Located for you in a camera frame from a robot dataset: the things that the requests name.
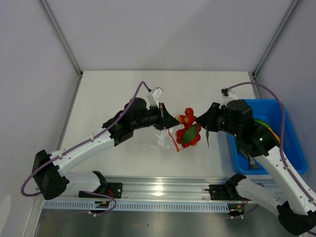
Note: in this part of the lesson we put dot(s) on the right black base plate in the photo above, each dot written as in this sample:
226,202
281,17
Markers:
223,192

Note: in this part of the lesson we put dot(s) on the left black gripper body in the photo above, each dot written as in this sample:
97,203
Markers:
150,117

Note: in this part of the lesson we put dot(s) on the blue plastic bin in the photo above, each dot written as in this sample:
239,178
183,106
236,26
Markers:
268,110

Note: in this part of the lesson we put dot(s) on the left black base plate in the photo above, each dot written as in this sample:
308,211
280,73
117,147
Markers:
113,190

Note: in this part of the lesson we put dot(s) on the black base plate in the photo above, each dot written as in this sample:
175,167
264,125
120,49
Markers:
113,190
223,192

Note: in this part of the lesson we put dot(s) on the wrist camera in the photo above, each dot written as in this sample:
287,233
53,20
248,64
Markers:
228,95
154,95

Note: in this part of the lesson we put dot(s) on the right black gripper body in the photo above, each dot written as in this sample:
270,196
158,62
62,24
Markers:
222,123

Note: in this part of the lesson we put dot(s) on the left aluminium frame post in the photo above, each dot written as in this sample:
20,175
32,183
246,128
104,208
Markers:
59,35

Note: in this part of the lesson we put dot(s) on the aluminium frame post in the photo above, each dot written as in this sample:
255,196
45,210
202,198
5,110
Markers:
285,21
59,35

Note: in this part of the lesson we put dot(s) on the clear orange zip top bag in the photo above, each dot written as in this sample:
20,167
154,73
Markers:
160,139

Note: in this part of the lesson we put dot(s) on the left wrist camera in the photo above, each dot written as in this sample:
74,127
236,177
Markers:
154,95

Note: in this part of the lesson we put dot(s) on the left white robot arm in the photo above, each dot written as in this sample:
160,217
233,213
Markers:
52,172

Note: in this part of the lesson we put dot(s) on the right aluminium frame post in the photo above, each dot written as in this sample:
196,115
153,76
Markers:
285,21

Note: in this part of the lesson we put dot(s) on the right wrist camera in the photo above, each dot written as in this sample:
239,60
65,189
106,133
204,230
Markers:
228,95

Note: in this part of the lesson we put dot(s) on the red cherry tomato bunch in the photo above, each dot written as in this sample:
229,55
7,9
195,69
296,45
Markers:
189,135

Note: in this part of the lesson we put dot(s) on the green chili pepper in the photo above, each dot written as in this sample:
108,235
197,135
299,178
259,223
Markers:
262,123

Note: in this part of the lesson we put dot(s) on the grey toy fish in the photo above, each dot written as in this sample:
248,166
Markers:
252,164

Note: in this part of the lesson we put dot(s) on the white slotted cable duct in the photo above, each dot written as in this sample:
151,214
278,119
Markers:
205,207

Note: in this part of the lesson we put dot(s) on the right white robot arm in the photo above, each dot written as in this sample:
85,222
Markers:
296,211

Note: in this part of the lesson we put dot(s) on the aluminium mounting rail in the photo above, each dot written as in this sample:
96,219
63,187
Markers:
161,189

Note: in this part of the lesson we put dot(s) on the yellow bell pepper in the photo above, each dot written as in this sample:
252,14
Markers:
274,134

